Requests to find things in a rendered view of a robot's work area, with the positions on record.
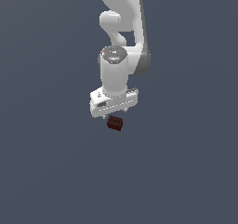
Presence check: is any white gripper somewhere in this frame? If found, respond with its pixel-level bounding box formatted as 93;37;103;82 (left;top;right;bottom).
89;86;139;120

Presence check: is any dark red brick block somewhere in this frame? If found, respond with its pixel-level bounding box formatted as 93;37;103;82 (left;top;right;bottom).
106;115;124;132

